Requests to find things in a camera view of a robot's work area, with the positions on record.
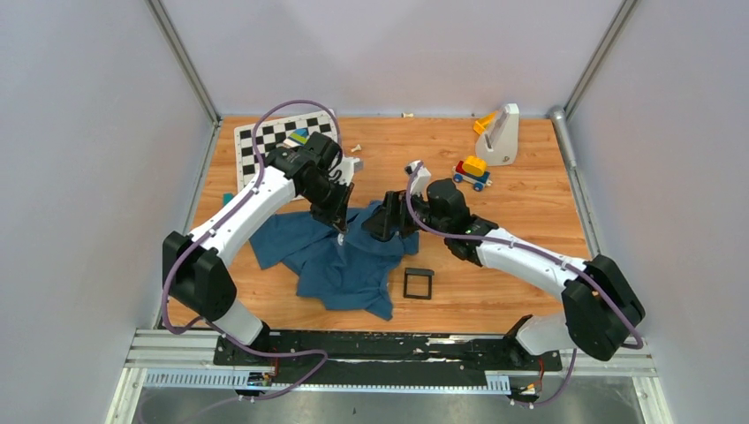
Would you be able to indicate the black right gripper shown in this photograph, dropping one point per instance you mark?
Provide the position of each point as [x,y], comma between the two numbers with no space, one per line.
[393,213]

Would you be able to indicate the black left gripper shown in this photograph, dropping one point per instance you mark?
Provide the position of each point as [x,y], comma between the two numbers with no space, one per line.
[336,215]

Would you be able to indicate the blue shirt garment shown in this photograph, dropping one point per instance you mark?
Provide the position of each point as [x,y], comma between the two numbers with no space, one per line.
[354,276]

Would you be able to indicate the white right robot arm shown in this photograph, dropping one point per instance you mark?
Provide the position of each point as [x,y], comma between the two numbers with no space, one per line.
[600,309]

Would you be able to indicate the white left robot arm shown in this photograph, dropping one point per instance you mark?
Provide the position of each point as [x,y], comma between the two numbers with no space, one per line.
[196,265]

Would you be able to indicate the stacked colour blocks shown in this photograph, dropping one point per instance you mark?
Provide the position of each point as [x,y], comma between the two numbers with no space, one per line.
[297,138]

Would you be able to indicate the black white checkerboard sheet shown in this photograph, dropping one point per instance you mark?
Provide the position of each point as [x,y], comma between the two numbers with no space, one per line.
[271,135]

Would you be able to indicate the colourful toy train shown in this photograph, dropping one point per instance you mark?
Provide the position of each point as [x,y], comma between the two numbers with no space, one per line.
[473,171]

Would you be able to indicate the yellow plastic piece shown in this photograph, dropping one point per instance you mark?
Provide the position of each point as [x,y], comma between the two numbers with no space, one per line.
[481,124]

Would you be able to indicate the white wedge stand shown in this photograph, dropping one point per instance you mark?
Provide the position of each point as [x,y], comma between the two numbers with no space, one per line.
[498,145]

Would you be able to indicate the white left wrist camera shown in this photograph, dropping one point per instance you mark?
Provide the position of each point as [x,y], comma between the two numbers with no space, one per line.
[344,172]

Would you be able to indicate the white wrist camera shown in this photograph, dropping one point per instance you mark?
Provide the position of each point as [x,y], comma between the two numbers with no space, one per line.
[344,172]
[419,177]

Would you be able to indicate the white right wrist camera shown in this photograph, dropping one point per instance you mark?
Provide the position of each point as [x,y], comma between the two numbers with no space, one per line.
[419,177]

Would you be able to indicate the black square frame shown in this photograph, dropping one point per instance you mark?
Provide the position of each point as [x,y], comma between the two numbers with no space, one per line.
[418,283]

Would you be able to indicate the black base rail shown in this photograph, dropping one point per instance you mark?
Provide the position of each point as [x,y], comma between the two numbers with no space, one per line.
[394,359]

